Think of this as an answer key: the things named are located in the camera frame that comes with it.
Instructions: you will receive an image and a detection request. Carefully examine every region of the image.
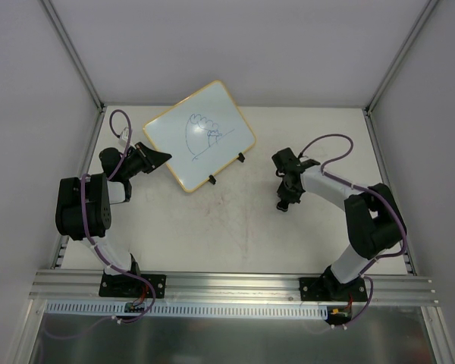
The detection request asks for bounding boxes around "black whiteboard eraser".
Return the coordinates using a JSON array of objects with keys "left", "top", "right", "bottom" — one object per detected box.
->
[{"left": 276, "top": 197, "right": 290, "bottom": 212}]

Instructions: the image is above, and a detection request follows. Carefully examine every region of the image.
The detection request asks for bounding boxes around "yellow framed whiteboard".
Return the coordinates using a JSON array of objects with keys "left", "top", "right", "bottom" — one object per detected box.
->
[{"left": 143, "top": 80, "right": 256, "bottom": 193}]

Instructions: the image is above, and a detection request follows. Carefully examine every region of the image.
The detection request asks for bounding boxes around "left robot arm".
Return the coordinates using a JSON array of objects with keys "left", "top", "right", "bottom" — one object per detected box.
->
[{"left": 55, "top": 143, "right": 172, "bottom": 296}]

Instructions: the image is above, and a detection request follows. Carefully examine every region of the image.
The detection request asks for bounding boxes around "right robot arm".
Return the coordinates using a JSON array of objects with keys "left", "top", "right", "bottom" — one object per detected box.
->
[{"left": 271, "top": 148, "right": 406, "bottom": 301}]

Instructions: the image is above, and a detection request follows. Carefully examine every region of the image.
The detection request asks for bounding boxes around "black right easel foot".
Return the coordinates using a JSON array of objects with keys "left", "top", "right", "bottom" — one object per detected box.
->
[{"left": 237, "top": 152, "right": 246, "bottom": 163}]

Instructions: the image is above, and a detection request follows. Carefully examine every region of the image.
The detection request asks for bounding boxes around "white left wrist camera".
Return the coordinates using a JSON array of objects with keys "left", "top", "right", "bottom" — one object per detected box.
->
[{"left": 118, "top": 127, "right": 130, "bottom": 147}]

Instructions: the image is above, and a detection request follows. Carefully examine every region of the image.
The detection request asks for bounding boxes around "left aluminium frame post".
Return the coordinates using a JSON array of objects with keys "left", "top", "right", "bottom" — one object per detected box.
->
[{"left": 40, "top": 0, "right": 106, "bottom": 113}]

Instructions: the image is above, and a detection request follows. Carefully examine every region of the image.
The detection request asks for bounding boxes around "aluminium frame post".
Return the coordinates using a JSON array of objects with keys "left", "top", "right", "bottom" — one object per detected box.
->
[
  {"left": 363, "top": 0, "right": 441, "bottom": 115},
  {"left": 40, "top": 0, "right": 106, "bottom": 113}
]

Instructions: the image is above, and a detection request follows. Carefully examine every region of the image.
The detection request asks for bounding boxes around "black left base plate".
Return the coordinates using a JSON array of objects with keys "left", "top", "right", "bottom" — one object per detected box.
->
[{"left": 99, "top": 273, "right": 167, "bottom": 299}]

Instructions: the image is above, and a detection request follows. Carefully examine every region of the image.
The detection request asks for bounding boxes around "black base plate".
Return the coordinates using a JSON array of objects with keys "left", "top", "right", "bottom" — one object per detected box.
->
[
  {"left": 99, "top": 273, "right": 167, "bottom": 299},
  {"left": 298, "top": 277, "right": 369, "bottom": 303}
]

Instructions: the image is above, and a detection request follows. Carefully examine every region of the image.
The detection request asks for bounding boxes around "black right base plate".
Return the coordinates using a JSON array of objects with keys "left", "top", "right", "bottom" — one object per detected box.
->
[{"left": 298, "top": 277, "right": 369, "bottom": 303}]

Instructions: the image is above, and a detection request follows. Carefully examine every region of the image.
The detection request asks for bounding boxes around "white slotted cable duct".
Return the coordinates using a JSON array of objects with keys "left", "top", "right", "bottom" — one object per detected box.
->
[{"left": 44, "top": 300, "right": 328, "bottom": 321}]

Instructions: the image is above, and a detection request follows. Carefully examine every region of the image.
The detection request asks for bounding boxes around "aluminium mounting rail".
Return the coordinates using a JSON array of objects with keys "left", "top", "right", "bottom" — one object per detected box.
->
[{"left": 28, "top": 269, "right": 441, "bottom": 306}]

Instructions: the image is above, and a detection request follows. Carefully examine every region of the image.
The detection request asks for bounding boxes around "right aluminium frame post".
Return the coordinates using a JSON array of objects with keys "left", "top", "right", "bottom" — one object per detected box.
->
[{"left": 363, "top": 0, "right": 441, "bottom": 115}]

